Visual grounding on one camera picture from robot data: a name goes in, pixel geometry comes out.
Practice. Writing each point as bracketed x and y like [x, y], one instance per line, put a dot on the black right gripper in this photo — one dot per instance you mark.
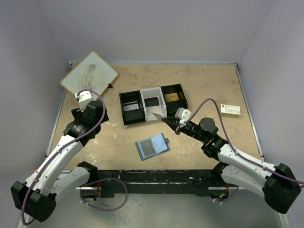
[177, 126]

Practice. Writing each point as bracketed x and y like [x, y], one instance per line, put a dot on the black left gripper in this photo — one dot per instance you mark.
[77, 113]

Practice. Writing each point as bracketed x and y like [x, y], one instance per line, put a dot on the grey credit card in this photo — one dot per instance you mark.
[158, 116]

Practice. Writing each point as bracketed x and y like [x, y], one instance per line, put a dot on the blue leather card holder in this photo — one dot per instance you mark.
[159, 142]

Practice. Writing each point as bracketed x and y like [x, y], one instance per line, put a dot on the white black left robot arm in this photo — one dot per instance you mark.
[38, 195]

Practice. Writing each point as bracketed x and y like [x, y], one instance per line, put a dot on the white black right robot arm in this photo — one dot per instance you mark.
[276, 184]

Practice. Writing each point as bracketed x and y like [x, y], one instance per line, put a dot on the gold card in tray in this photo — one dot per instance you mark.
[172, 97]

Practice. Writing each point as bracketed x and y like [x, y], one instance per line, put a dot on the black card in tray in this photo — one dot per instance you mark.
[153, 101]

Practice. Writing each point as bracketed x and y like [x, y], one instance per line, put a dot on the grey card in holder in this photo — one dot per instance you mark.
[146, 149]

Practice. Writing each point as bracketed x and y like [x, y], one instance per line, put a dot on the white card in tray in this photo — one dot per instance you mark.
[130, 107]

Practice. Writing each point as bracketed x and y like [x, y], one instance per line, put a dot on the small white card box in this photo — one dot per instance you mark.
[230, 110]

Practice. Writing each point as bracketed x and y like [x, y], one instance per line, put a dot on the black and white tray organizer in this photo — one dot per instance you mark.
[139, 106]

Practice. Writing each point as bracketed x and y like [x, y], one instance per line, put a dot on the yellow-framed whiteboard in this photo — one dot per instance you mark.
[93, 73]

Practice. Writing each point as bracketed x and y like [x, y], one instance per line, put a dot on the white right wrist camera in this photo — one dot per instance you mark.
[183, 115]

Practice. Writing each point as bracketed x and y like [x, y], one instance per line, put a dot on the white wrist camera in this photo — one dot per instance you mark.
[183, 115]
[83, 98]

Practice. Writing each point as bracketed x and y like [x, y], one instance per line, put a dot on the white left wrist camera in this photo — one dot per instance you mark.
[83, 98]

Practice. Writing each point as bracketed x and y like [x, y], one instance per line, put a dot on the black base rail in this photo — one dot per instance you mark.
[201, 183]

